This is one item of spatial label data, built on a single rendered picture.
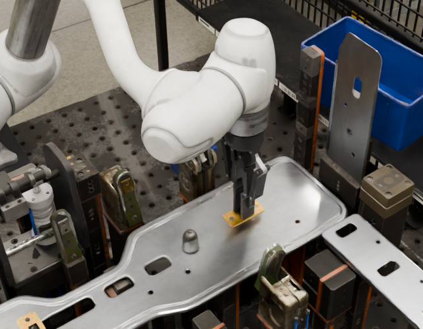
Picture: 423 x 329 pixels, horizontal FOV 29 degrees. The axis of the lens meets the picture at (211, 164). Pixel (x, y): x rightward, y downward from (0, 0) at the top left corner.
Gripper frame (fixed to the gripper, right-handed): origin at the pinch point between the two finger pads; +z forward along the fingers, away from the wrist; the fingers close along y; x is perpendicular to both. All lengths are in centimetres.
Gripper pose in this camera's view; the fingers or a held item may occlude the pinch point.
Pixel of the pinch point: (243, 200)
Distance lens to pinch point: 163.6
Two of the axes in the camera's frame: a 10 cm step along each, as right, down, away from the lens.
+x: 8.2, -4.1, 4.0
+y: 5.7, 5.6, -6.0
